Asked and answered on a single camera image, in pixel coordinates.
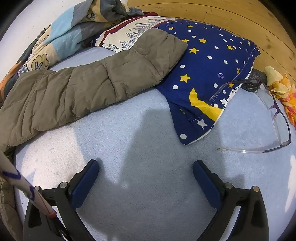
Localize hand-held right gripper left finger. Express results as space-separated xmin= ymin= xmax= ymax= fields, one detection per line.
xmin=23 ymin=159 xmax=100 ymax=241

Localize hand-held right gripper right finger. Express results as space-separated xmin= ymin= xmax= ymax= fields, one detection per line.
xmin=193 ymin=160 xmax=270 ymax=241

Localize olive quilted hooded jacket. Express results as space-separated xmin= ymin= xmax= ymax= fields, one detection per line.
xmin=0 ymin=29 xmax=188 ymax=241

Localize light blue bed sheet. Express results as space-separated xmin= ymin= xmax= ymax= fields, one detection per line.
xmin=0 ymin=44 xmax=296 ymax=241

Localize clear purple eyeglasses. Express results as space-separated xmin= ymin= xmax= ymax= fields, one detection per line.
xmin=209 ymin=79 xmax=291 ymax=154

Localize white rod with blue marks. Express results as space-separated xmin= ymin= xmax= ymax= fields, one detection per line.
xmin=0 ymin=151 xmax=70 ymax=241

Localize navy star print pillow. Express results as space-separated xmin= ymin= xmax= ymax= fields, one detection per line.
xmin=92 ymin=16 xmax=260 ymax=146

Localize dark grey cylinder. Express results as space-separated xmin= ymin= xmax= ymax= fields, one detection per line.
xmin=240 ymin=70 xmax=269 ymax=92

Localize yellow orange floral cloth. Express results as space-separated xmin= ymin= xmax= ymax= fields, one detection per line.
xmin=264 ymin=65 xmax=296 ymax=126

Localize patchwork print fleece blanket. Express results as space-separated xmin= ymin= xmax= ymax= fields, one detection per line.
xmin=0 ymin=0 xmax=145 ymax=102

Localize wooden headboard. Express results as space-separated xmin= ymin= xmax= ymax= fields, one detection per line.
xmin=127 ymin=0 xmax=296 ymax=86

